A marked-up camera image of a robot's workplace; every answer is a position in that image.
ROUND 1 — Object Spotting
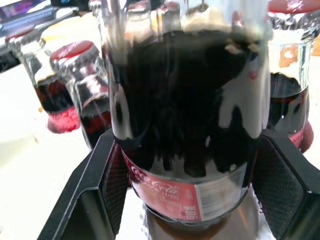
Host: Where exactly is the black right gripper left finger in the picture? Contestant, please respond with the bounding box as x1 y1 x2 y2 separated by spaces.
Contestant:
36 129 131 240

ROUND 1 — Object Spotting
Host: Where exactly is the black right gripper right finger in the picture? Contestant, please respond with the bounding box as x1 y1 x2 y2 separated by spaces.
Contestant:
251 128 320 240

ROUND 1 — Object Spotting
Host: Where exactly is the cola bottle with red label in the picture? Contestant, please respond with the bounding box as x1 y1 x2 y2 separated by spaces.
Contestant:
49 40 113 151
4 26 81 135
98 0 272 240
265 0 316 154

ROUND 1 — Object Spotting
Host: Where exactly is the dark monitor with coloured screen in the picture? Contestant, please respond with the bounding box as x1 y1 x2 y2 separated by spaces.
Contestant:
0 0 60 33

